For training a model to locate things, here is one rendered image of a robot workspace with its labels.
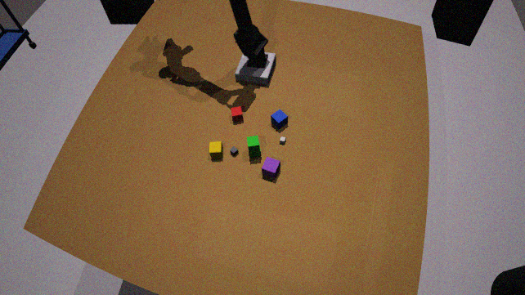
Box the purple block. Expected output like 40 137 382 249
262 157 280 178

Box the yellow block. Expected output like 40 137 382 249
209 141 223 159

